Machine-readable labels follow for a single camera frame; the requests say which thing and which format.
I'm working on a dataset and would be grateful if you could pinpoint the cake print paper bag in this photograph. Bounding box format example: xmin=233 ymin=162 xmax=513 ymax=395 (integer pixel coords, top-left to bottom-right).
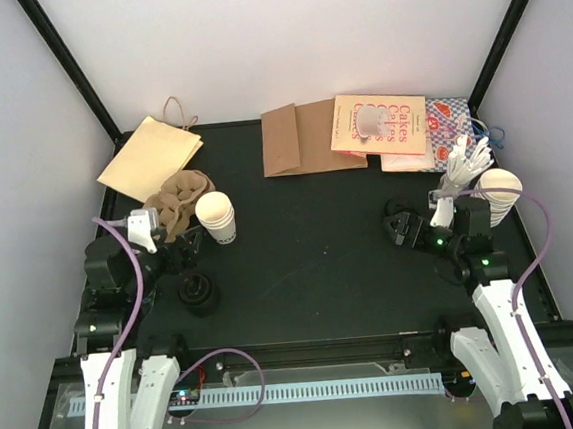
xmin=331 ymin=94 xmax=427 ymax=156

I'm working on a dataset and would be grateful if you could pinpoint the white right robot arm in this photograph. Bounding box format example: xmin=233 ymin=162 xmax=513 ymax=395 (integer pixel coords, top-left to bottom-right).
xmin=383 ymin=196 xmax=573 ymax=429

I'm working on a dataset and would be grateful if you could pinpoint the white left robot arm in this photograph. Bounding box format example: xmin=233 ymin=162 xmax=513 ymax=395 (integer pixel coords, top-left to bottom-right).
xmin=74 ymin=226 xmax=218 ymax=429

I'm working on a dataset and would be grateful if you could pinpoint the white paper coffee cup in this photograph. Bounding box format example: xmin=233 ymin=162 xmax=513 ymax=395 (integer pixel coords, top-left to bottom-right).
xmin=195 ymin=191 xmax=237 ymax=245

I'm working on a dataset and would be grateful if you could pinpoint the black cup lid stack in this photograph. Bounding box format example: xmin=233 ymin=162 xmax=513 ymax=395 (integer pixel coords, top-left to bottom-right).
xmin=383 ymin=196 xmax=431 ymax=249

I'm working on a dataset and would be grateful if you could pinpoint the stack of black lids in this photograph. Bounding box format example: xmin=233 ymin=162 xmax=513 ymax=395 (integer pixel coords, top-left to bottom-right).
xmin=178 ymin=272 xmax=221 ymax=317

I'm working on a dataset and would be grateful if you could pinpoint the brown pulp cup carrier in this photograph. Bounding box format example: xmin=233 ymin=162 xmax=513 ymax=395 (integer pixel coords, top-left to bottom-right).
xmin=143 ymin=169 xmax=216 ymax=243

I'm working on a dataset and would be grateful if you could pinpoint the white paper bag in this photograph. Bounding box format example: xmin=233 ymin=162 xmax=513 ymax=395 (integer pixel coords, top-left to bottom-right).
xmin=380 ymin=154 xmax=435 ymax=173

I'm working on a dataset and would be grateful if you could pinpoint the white plastic cutlery bunch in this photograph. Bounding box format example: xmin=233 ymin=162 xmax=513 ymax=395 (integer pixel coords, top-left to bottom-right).
xmin=423 ymin=132 xmax=499 ymax=231

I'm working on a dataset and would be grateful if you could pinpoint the stack of paper cups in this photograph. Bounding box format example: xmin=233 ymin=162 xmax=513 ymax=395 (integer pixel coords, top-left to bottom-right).
xmin=474 ymin=168 xmax=522 ymax=228

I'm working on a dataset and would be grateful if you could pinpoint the red blue patterned bag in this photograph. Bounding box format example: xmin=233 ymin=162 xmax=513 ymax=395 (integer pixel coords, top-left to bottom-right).
xmin=425 ymin=97 xmax=505 ymax=173

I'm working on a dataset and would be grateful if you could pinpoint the brown kraft paper bag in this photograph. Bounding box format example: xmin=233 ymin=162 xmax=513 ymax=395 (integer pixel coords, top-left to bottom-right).
xmin=261 ymin=99 xmax=368 ymax=177

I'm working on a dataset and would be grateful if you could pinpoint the tan paper bag with handles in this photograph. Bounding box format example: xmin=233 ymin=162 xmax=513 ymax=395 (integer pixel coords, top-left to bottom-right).
xmin=97 ymin=96 xmax=203 ymax=203

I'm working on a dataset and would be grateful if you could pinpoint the white perforated front rail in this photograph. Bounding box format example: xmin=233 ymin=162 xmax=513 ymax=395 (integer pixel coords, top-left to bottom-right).
xmin=66 ymin=363 xmax=448 ymax=427

